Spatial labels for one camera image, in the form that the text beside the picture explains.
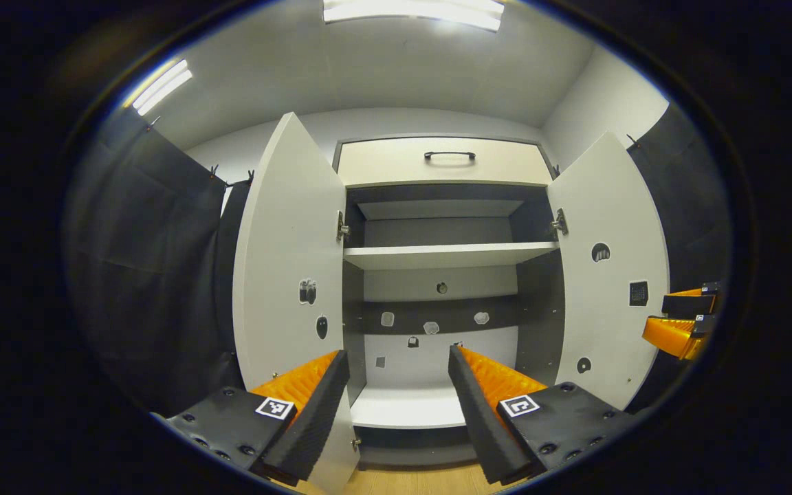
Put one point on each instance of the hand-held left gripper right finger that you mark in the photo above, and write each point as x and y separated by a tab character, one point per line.
482	419

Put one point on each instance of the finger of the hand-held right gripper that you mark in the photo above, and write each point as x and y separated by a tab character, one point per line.
685	306
671	333

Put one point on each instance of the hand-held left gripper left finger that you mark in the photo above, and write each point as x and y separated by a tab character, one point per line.
313	412

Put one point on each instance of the beige double-door shoe cabinet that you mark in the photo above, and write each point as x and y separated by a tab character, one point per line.
540	309

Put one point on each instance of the cabinet door with bird sticker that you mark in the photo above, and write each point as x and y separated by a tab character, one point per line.
609	206

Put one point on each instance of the cabinet door with camera sticker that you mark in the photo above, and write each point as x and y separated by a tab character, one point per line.
286	240

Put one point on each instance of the white cabinet shelf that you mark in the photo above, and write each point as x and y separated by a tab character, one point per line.
447	256
403	409

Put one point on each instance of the metal door hinge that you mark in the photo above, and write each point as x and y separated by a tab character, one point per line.
342	225
559	222

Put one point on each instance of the beige cabinet drawer front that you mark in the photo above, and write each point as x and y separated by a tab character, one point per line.
382	165

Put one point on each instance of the black backdrop cloth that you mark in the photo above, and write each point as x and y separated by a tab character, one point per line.
691	206
148	261
225	275

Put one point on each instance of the ceiling light panel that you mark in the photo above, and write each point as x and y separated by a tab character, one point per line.
413	12
161	86

